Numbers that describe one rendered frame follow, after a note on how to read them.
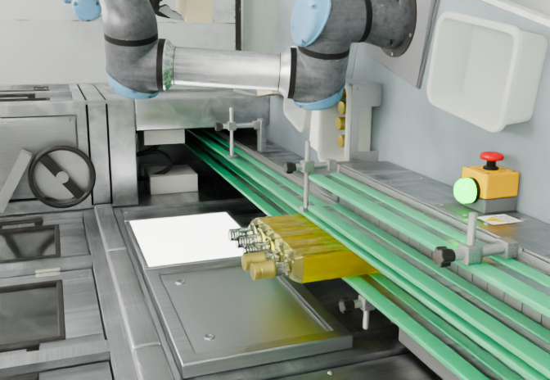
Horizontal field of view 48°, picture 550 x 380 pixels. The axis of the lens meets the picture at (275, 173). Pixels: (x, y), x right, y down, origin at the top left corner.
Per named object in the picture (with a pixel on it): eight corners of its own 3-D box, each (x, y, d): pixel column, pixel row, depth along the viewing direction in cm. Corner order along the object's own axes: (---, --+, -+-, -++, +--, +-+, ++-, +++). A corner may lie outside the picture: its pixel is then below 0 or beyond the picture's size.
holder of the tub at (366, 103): (346, 178, 170) (321, 180, 167) (349, 78, 163) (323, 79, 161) (376, 193, 154) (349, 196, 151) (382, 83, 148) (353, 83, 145)
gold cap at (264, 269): (274, 281, 120) (253, 284, 118) (269, 266, 122) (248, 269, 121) (277, 271, 117) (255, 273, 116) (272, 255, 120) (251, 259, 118)
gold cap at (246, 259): (260, 250, 127) (240, 252, 125) (266, 252, 123) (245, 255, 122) (261, 267, 127) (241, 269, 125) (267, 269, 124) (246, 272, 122)
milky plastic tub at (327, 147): (345, 159, 168) (316, 161, 166) (348, 77, 163) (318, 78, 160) (376, 173, 153) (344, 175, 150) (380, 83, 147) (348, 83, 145)
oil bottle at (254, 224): (327, 231, 152) (245, 240, 145) (328, 210, 151) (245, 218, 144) (337, 238, 147) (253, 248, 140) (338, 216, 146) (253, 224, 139)
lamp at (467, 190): (462, 199, 109) (448, 200, 108) (465, 174, 108) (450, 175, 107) (479, 205, 105) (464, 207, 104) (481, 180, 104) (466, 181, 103)
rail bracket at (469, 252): (504, 251, 92) (428, 261, 88) (508, 204, 91) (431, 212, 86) (523, 260, 89) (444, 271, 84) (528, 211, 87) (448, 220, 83)
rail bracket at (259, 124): (277, 153, 211) (214, 157, 204) (277, 105, 207) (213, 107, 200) (281, 156, 207) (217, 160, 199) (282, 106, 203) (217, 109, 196)
